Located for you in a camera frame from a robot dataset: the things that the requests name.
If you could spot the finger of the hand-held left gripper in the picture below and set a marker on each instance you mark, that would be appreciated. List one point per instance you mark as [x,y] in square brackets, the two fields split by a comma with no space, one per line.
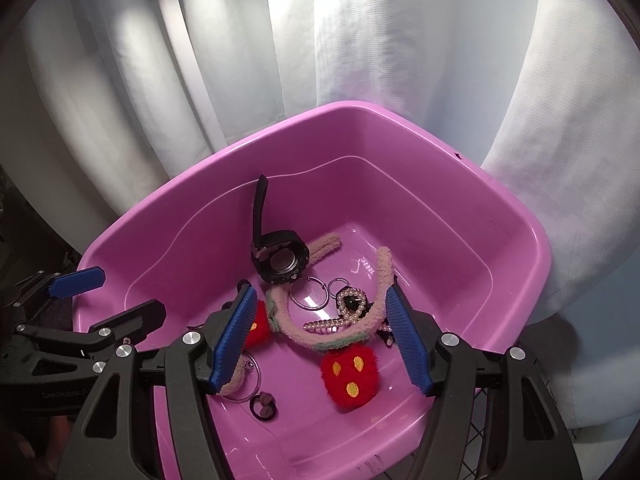
[135,317]
[77,281]

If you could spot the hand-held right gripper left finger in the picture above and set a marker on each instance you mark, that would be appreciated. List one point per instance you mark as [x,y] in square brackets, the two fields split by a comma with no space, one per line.
[232,345]

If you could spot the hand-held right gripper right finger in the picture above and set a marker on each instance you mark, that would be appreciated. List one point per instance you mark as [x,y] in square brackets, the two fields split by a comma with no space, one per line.
[407,345]

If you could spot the pink strawberry plush headband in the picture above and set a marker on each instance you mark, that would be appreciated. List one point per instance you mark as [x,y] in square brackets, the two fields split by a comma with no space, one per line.
[300,332]

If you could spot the pearl hair claw clip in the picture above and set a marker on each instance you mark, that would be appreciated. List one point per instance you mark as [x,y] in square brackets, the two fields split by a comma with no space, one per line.
[320,325]

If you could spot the black wrist watch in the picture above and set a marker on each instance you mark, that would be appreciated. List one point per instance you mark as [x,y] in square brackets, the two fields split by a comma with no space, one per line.
[280,260]

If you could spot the pink plastic bin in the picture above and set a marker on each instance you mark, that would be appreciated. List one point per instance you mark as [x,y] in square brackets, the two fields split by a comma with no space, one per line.
[450,240]

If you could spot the white curtain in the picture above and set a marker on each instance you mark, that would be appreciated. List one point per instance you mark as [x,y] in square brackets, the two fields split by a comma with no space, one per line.
[400,35]

